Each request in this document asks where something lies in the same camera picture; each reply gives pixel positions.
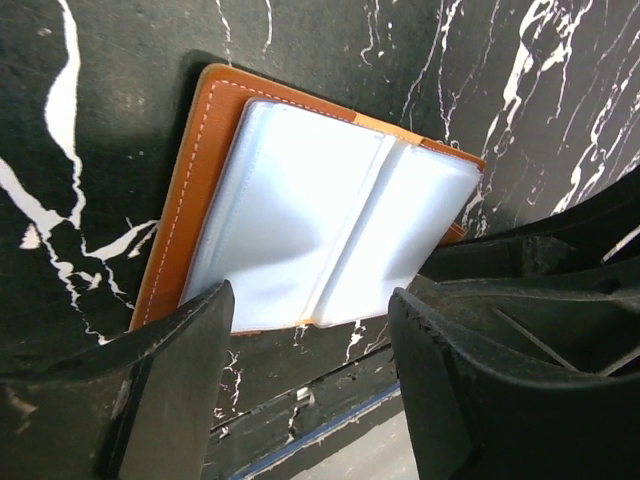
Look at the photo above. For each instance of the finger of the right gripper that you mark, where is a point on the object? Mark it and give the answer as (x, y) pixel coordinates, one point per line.
(564, 290)

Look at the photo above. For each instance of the brown leather card holder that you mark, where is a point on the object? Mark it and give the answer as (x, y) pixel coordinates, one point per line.
(314, 213)

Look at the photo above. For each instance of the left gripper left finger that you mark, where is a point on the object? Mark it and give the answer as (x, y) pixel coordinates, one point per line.
(139, 407)

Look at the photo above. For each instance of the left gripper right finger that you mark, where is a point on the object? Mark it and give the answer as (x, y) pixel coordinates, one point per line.
(476, 409)

